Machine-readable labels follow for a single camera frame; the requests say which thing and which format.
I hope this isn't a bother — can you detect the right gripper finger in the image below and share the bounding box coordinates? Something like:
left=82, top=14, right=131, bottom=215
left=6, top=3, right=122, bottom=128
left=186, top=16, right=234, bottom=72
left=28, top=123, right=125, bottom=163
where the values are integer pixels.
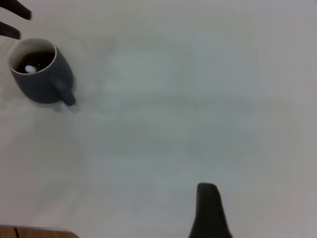
left=187, top=182, right=234, bottom=238

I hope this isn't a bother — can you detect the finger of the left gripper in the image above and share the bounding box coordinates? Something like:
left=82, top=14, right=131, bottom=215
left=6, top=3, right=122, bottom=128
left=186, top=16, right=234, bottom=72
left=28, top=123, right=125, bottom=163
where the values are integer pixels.
left=0, top=21, right=21, bottom=41
left=0, top=0, right=32, bottom=21

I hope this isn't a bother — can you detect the dark grey ceramic mug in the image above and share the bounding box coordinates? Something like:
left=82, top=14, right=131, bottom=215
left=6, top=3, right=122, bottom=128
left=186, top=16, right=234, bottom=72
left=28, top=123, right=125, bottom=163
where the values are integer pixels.
left=8, top=37, right=76, bottom=107

